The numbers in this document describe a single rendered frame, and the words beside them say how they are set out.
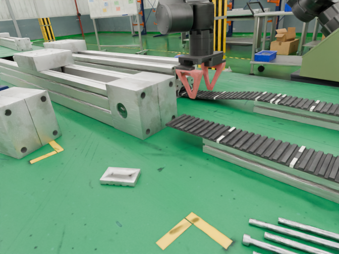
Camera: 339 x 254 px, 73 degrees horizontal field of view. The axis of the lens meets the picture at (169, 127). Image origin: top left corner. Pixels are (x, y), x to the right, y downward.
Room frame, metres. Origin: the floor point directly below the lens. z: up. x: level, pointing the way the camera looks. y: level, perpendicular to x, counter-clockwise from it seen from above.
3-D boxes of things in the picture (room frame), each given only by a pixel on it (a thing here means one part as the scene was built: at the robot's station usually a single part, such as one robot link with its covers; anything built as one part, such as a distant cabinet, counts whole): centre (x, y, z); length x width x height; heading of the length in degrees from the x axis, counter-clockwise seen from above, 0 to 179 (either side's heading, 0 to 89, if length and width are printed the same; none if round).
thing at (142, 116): (0.44, 0.04, 0.83); 0.12 x 0.09 x 0.10; 136
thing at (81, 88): (0.74, 0.37, 0.82); 0.80 x 0.10 x 0.09; 46
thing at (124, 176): (0.26, 0.07, 0.78); 0.05 x 0.03 x 0.01; 76
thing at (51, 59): (0.74, 0.37, 0.87); 0.16 x 0.11 x 0.07; 46
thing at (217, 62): (0.58, -0.11, 0.84); 0.07 x 0.07 x 0.09; 46
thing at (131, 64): (0.88, 0.24, 0.82); 0.80 x 0.10 x 0.09; 46
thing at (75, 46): (1.05, 0.42, 0.87); 0.16 x 0.11 x 0.07; 46
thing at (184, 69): (0.54, -0.07, 0.84); 0.07 x 0.07 x 0.09; 46
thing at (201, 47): (0.56, -0.09, 0.91); 0.10 x 0.07 x 0.07; 136
